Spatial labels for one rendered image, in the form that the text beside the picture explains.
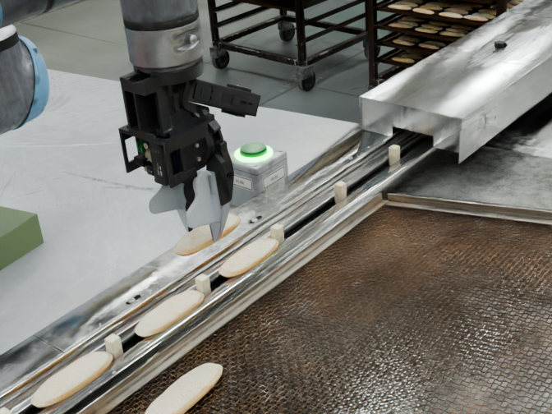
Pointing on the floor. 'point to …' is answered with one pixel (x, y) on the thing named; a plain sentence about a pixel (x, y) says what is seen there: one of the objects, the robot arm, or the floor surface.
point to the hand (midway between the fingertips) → (205, 223)
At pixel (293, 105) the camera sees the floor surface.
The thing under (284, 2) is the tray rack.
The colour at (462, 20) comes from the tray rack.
